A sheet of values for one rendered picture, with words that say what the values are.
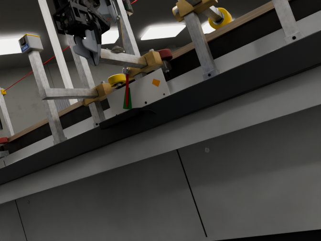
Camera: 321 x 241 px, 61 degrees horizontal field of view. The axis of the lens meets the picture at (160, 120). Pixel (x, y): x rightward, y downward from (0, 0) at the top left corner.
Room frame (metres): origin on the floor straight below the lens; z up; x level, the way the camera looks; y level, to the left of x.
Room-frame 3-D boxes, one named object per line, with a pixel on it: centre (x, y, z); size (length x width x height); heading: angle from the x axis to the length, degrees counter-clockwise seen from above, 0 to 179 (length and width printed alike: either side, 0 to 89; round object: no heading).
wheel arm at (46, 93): (1.04, 0.22, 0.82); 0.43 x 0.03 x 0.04; 151
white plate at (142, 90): (0.97, 0.06, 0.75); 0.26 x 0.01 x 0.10; 61
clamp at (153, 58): (0.97, 0.00, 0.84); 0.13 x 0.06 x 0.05; 61
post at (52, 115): (1.23, 0.46, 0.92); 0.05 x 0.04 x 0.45; 61
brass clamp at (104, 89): (1.09, 0.22, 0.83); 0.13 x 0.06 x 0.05; 61
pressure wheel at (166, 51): (1.09, -0.09, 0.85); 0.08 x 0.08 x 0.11
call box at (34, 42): (1.22, 0.46, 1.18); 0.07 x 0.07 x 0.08; 61
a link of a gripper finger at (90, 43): (0.69, 0.11, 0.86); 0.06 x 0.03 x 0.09; 151
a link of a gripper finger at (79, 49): (0.71, 0.14, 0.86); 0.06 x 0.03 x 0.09; 151
